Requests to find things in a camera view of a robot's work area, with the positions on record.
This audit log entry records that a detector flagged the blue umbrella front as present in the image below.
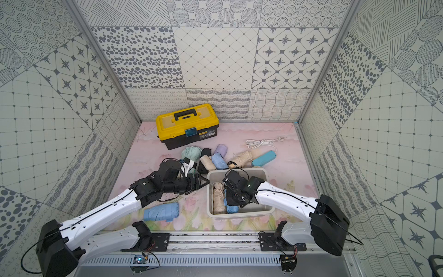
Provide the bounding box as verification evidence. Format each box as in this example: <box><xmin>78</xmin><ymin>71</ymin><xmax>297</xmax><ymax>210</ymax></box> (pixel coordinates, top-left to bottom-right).
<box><xmin>143</xmin><ymin>203</ymin><xmax>180</xmax><ymax>222</ymax></box>

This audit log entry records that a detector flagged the cream umbrella right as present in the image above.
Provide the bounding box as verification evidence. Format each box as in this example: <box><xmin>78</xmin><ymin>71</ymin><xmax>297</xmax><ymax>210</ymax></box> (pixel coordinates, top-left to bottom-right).
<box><xmin>227</xmin><ymin>150</ymin><xmax>253</xmax><ymax>169</ymax></box>

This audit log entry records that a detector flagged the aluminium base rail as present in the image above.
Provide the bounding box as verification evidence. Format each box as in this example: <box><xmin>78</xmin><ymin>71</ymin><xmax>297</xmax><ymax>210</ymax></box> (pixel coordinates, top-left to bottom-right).
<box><xmin>76</xmin><ymin>232</ymin><xmax>351</xmax><ymax>277</ymax></box>

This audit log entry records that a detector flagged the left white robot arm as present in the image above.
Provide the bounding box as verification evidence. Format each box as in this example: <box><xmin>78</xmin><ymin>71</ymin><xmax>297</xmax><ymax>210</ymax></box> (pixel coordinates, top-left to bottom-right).
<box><xmin>36</xmin><ymin>159</ymin><xmax>210</xmax><ymax>277</ymax></box>

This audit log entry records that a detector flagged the yellow black toolbox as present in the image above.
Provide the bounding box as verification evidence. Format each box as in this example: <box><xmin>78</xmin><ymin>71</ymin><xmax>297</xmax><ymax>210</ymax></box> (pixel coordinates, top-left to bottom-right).
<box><xmin>156</xmin><ymin>104</ymin><xmax>219</xmax><ymax>150</ymax></box>

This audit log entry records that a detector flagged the teal umbrella case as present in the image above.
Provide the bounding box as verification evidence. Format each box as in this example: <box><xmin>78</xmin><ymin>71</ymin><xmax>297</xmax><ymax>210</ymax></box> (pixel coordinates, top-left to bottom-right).
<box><xmin>251</xmin><ymin>151</ymin><xmax>276</xmax><ymax>167</ymax></box>

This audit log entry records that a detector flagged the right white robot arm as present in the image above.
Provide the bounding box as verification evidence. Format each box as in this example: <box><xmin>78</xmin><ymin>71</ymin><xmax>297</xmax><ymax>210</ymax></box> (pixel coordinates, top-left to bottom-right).
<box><xmin>223</xmin><ymin>170</ymin><xmax>350</xmax><ymax>256</ymax></box>

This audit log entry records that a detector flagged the light blue slim umbrella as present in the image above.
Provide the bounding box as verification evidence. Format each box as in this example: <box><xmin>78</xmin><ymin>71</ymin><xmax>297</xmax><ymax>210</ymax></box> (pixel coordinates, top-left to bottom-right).
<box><xmin>224</xmin><ymin>190</ymin><xmax>239</xmax><ymax>214</ymax></box>

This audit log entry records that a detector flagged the mint green umbrella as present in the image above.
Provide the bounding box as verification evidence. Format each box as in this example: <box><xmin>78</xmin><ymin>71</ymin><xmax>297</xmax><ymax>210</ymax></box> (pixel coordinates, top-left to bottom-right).
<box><xmin>181</xmin><ymin>146</ymin><xmax>202</xmax><ymax>166</ymax></box>

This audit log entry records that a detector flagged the small beige umbrella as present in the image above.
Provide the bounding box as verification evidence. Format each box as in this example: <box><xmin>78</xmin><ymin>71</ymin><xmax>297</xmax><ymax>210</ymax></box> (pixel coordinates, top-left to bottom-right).
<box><xmin>200</xmin><ymin>155</ymin><xmax>217</xmax><ymax>172</ymax></box>

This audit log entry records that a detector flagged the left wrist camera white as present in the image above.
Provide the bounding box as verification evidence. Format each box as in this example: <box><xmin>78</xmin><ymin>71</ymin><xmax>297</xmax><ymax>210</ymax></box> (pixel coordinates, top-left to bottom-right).
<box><xmin>180</xmin><ymin>158</ymin><xmax>197</xmax><ymax>177</ymax></box>

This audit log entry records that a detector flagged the white plastic storage box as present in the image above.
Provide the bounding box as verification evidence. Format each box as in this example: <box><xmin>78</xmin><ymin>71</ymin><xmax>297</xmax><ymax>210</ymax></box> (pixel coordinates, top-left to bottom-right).
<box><xmin>207</xmin><ymin>167</ymin><xmax>275</xmax><ymax>219</ymax></box>

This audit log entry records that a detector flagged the lavender folded umbrella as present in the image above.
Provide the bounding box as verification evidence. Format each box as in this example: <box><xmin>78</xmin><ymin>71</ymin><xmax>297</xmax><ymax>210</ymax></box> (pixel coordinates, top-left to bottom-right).
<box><xmin>214</xmin><ymin>144</ymin><xmax>228</xmax><ymax>158</ymax></box>

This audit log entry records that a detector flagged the black folded umbrella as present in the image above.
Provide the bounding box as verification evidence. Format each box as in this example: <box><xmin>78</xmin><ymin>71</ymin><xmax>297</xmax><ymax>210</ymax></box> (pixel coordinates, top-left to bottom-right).
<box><xmin>197</xmin><ymin>148</ymin><xmax>214</xmax><ymax>174</ymax></box>

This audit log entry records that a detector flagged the pale blue umbrella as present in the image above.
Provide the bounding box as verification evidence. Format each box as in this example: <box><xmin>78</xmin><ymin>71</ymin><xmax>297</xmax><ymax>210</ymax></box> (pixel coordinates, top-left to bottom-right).
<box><xmin>211</xmin><ymin>152</ymin><xmax>228</xmax><ymax>170</ymax></box>

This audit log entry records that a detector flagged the white coiled cable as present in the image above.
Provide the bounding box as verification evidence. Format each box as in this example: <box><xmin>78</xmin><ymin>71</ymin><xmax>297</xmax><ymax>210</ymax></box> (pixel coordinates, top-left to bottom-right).
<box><xmin>245</xmin><ymin>135</ymin><xmax>287</xmax><ymax>150</ymax></box>

